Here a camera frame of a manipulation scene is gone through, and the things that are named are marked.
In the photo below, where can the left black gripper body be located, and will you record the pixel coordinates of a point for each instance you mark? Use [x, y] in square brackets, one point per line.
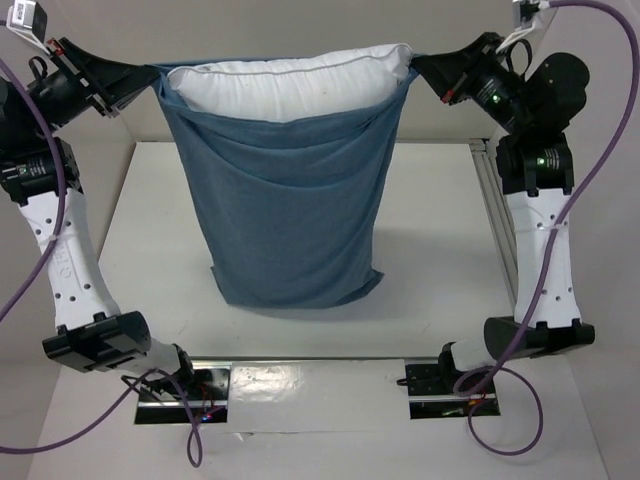
[58, 94]

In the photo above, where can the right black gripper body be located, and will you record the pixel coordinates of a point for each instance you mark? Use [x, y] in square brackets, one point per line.
[463, 72]

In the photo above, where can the white pillow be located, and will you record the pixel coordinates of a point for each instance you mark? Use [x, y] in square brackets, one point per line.
[285, 90]

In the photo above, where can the blue pillowcase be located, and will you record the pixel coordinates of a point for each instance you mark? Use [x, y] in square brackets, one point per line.
[287, 210]

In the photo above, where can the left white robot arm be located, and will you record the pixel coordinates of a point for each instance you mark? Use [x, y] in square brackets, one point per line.
[40, 175]

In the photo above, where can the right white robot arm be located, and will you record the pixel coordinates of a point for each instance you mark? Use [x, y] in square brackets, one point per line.
[535, 167]

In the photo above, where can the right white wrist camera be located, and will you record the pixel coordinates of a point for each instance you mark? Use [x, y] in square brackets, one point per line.
[528, 17]

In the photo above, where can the aluminium rail frame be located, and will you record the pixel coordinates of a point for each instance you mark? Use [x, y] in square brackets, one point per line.
[498, 214]

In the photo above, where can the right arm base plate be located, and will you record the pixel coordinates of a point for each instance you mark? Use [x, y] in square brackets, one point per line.
[429, 397]

